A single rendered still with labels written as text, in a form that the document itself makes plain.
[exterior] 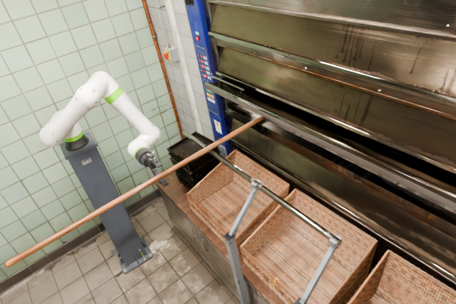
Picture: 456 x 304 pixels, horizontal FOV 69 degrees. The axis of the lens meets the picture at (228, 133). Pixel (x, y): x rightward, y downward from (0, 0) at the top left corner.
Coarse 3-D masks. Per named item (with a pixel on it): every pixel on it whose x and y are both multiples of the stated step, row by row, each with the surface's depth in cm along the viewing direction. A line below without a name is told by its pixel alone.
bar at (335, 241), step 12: (204, 144) 202; (216, 156) 191; (252, 180) 169; (252, 192) 169; (264, 192) 163; (288, 204) 152; (240, 216) 170; (300, 216) 146; (324, 228) 139; (228, 240) 168; (336, 240) 133; (228, 252) 178; (324, 264) 135; (240, 276) 188; (240, 288) 193; (312, 288) 136; (240, 300) 204; (300, 300) 138
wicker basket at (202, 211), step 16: (240, 160) 243; (208, 176) 239; (224, 176) 250; (240, 176) 248; (272, 176) 219; (192, 192) 235; (208, 192) 246; (224, 192) 249; (240, 192) 246; (192, 208) 238; (208, 208) 238; (224, 208) 236; (240, 208) 233; (256, 208) 231; (272, 208) 207; (208, 224) 222; (224, 224) 224; (240, 224) 222; (256, 224) 203; (224, 240) 211; (240, 240) 199
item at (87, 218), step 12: (252, 120) 209; (240, 132) 204; (216, 144) 196; (192, 156) 189; (168, 168) 183; (156, 180) 179; (132, 192) 173; (108, 204) 167; (84, 216) 163; (72, 228) 159; (48, 240) 155; (24, 252) 150; (12, 264) 148
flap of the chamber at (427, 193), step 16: (224, 96) 199; (256, 96) 194; (256, 112) 178; (288, 112) 174; (304, 112) 174; (288, 128) 162; (320, 128) 157; (336, 128) 158; (320, 144) 148; (352, 144) 144; (368, 144) 144; (384, 160) 132; (400, 160) 133; (416, 160) 133; (416, 176) 123; (432, 176) 123; (448, 176) 123; (432, 192) 114
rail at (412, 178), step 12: (240, 96) 188; (264, 108) 174; (288, 120) 161; (312, 132) 150; (336, 144) 141; (360, 156) 133; (384, 168) 126; (396, 168) 124; (408, 180) 120; (420, 180) 117; (444, 192) 111
